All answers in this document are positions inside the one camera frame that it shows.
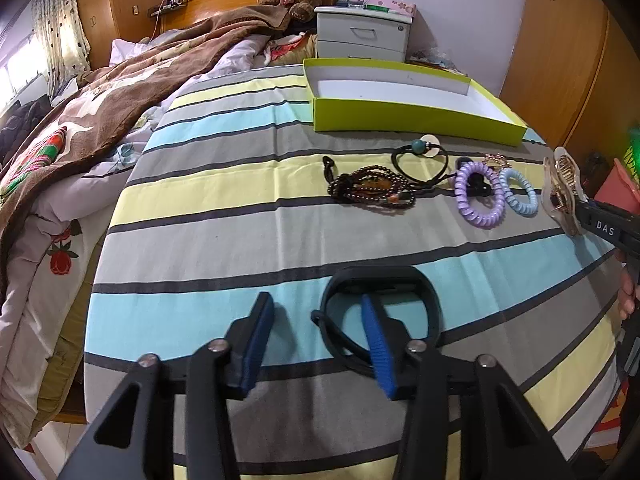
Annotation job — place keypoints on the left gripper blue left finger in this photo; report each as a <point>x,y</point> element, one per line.
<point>248,338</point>

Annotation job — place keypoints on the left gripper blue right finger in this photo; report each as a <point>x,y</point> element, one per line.
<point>387,339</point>

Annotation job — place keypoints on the black fitness band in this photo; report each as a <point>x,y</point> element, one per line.
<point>382,281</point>

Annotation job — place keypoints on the translucent pink hair claw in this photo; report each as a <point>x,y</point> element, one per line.
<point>562,190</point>

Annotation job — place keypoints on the pink rhinestone hair clip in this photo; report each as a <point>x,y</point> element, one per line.
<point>496,162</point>

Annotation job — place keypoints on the person's right hand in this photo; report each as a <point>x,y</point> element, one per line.
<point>627,293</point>

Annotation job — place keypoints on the striped table cloth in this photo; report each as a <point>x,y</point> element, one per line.
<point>229,200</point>

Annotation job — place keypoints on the wooden wardrobe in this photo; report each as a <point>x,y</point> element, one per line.
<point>574,77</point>

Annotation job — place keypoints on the floral white quilt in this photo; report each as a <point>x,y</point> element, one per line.
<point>53,260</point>

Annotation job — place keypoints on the lime green tray box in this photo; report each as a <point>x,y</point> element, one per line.
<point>349,94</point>

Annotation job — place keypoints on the brown fleece blanket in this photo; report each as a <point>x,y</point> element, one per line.
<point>110,100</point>

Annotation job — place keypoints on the yellow pillow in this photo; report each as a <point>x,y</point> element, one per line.
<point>289,50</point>

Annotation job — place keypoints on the grey drawer nightstand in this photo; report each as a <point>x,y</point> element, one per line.
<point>361,33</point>

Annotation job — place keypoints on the pink floral box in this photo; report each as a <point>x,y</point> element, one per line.
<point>388,6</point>

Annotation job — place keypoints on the dotted curtain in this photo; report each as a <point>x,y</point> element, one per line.
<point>58,28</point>

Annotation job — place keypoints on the black hair tie teal bead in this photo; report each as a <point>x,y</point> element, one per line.
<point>423,162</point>

